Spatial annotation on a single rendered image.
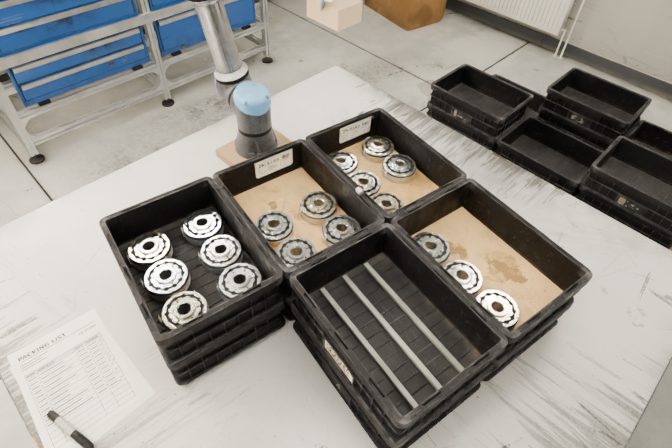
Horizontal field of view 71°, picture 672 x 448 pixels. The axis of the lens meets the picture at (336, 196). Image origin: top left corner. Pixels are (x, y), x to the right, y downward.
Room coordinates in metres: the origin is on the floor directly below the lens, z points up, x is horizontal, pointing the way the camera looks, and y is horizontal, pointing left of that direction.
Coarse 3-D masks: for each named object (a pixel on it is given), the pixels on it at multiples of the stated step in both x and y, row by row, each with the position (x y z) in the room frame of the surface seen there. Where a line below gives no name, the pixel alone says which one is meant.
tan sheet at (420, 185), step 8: (360, 144) 1.22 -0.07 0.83; (352, 152) 1.18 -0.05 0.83; (360, 152) 1.18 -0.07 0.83; (360, 160) 1.14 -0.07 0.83; (360, 168) 1.10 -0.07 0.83; (368, 168) 1.11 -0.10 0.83; (376, 168) 1.11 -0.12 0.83; (416, 168) 1.12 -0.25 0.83; (416, 176) 1.08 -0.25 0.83; (424, 176) 1.08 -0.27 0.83; (384, 184) 1.04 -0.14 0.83; (392, 184) 1.04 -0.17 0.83; (400, 184) 1.04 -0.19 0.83; (408, 184) 1.04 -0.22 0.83; (416, 184) 1.04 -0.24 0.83; (424, 184) 1.05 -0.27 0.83; (432, 184) 1.05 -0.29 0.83; (392, 192) 1.00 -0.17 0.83; (400, 192) 1.01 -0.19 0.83; (408, 192) 1.01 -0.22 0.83; (416, 192) 1.01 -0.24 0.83; (424, 192) 1.01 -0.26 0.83; (408, 200) 0.97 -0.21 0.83
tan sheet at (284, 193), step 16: (288, 176) 1.05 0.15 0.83; (304, 176) 1.05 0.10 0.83; (256, 192) 0.97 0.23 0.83; (272, 192) 0.98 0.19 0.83; (288, 192) 0.98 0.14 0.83; (304, 192) 0.98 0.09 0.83; (256, 208) 0.91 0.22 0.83; (272, 208) 0.91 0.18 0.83; (288, 208) 0.92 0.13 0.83; (304, 224) 0.86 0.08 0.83; (320, 240) 0.81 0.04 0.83
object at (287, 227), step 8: (264, 216) 0.86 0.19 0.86; (272, 216) 0.85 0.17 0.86; (280, 216) 0.86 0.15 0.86; (288, 216) 0.86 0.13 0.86; (256, 224) 0.82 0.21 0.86; (264, 224) 0.82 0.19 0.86; (288, 224) 0.83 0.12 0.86; (264, 232) 0.80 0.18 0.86; (272, 232) 0.80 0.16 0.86; (280, 232) 0.80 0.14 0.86; (288, 232) 0.80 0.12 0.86
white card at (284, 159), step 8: (288, 152) 1.07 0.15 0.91; (264, 160) 1.02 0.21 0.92; (272, 160) 1.03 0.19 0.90; (280, 160) 1.05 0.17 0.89; (288, 160) 1.07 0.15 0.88; (256, 168) 1.00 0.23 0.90; (264, 168) 1.02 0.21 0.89; (272, 168) 1.03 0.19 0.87; (280, 168) 1.05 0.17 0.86; (256, 176) 1.00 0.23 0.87
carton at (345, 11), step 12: (312, 0) 1.65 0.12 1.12; (336, 0) 1.65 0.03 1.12; (348, 0) 1.65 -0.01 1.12; (360, 0) 1.66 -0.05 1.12; (312, 12) 1.65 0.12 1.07; (324, 12) 1.61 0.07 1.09; (336, 12) 1.57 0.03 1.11; (348, 12) 1.60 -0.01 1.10; (360, 12) 1.65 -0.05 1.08; (324, 24) 1.61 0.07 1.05; (336, 24) 1.57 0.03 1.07; (348, 24) 1.61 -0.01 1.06
